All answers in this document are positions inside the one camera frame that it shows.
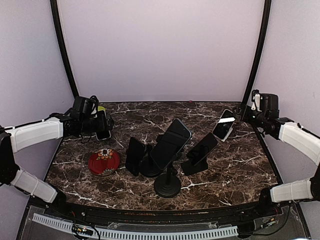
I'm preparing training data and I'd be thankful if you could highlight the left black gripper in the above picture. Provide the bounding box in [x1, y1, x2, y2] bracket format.
[80, 113, 114, 134]

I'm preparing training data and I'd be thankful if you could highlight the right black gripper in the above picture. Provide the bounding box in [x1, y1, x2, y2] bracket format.
[232, 103, 268, 128]

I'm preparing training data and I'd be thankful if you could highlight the black smartphone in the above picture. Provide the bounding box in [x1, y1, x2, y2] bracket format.
[186, 132, 219, 166]
[125, 137, 146, 177]

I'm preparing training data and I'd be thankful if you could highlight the short black round-base stand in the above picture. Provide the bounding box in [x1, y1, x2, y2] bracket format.
[139, 144, 163, 178]

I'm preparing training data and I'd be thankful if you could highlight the large blue-edged smartphone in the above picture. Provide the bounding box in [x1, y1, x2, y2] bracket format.
[150, 118, 192, 170]

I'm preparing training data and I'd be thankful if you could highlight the tall black clamp phone stand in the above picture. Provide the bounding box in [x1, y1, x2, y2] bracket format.
[154, 151, 182, 198]

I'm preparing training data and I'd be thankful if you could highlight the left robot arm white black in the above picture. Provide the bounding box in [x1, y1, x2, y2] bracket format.
[0, 95, 114, 218]

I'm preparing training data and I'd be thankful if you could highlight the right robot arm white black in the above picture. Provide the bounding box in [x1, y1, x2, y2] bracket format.
[232, 89, 320, 217]

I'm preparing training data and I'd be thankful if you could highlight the lime green phone holder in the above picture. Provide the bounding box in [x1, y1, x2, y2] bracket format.
[97, 106, 106, 112]

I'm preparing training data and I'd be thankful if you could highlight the white phone stand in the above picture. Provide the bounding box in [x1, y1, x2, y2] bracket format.
[221, 127, 233, 142]

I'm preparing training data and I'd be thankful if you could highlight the black smartphone on folding stand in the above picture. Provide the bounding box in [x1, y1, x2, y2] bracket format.
[186, 132, 219, 166]

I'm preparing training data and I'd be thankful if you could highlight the black folding phone stand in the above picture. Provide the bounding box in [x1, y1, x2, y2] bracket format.
[180, 156, 209, 176]

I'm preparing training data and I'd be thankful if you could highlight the smartphone in green holder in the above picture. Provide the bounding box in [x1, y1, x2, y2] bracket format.
[95, 130, 111, 141]

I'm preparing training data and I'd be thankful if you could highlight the white-cased smartphone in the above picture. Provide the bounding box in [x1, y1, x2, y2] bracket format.
[212, 109, 236, 140]

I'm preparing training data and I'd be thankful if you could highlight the red floral plate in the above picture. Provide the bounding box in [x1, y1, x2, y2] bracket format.
[87, 148, 120, 177]

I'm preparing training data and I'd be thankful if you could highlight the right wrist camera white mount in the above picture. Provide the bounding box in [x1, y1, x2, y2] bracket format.
[251, 89, 261, 112]

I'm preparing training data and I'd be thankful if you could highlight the right black frame post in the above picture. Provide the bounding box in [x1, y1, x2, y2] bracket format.
[241, 0, 272, 105]

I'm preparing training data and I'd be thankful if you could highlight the black frame post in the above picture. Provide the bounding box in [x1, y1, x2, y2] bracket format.
[241, 0, 272, 105]
[49, 0, 79, 98]

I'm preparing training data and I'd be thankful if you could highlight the left black frame post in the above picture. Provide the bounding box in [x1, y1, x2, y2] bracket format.
[49, 0, 79, 98]

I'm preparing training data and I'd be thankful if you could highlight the white slotted cable duct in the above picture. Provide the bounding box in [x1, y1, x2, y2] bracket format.
[31, 213, 238, 240]

